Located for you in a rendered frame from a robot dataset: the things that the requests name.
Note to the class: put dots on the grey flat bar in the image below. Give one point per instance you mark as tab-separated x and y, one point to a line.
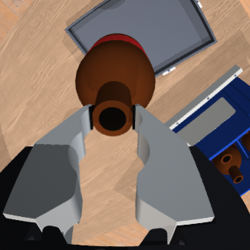
204	97

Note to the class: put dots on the grey rectangular tray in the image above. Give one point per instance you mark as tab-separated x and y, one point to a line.
169	31

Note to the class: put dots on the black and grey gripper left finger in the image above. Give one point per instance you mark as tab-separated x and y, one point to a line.
41	185

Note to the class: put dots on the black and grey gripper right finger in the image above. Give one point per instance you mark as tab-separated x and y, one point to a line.
181	191

